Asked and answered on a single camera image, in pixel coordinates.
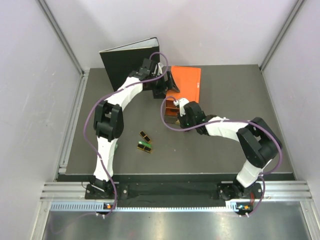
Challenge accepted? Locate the slotted cable duct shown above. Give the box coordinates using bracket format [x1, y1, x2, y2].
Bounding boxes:
[49, 199, 241, 213]

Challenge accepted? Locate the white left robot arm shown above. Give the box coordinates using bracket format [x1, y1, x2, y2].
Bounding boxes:
[91, 58, 180, 199]

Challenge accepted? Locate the orange plastic box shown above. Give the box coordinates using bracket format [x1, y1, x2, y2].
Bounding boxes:
[164, 66, 202, 117]

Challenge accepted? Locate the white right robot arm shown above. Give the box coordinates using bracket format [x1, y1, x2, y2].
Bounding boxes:
[173, 98, 282, 201]

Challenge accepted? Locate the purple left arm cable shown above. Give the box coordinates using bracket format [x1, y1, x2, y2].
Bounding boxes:
[83, 51, 170, 219]

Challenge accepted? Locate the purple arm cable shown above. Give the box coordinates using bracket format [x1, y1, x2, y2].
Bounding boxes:
[83, 51, 170, 219]
[160, 97, 283, 218]

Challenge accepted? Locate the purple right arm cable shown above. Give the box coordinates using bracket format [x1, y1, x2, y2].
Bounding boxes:
[160, 97, 283, 218]

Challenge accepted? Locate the aluminium frame rail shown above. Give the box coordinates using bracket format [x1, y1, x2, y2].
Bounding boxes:
[40, 181, 313, 202]

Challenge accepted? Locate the black lever arch binder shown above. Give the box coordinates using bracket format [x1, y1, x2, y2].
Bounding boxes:
[99, 37, 160, 91]

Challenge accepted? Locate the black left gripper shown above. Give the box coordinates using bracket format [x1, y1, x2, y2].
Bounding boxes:
[149, 70, 179, 99]

